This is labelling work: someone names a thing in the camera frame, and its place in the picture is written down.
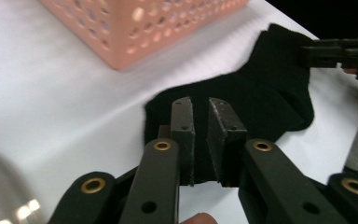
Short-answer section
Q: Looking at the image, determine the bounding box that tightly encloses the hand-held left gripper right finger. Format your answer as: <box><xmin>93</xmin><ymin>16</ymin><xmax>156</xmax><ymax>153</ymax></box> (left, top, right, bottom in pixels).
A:
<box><xmin>206</xmin><ymin>97</ymin><xmax>249</xmax><ymax>189</ymax></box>

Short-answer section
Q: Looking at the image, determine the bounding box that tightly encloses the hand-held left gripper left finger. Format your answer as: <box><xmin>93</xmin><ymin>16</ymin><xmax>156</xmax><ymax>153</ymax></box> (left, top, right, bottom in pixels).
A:
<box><xmin>158</xmin><ymin>96</ymin><xmax>197</xmax><ymax>188</ymax></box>

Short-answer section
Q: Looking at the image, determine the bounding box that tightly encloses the black sock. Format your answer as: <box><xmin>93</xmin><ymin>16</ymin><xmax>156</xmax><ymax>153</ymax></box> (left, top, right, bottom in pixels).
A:
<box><xmin>143</xmin><ymin>22</ymin><xmax>315</xmax><ymax>185</ymax></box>

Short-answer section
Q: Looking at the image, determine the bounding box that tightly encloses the pink plastic basket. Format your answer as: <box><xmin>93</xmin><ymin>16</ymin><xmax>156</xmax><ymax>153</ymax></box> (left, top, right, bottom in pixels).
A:
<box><xmin>38</xmin><ymin>0</ymin><xmax>251</xmax><ymax>71</ymax></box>

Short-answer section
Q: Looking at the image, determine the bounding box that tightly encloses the translucent grey box lid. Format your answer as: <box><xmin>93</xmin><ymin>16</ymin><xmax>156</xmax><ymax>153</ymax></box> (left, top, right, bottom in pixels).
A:
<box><xmin>0</xmin><ymin>147</ymin><xmax>49</xmax><ymax>224</ymax></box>

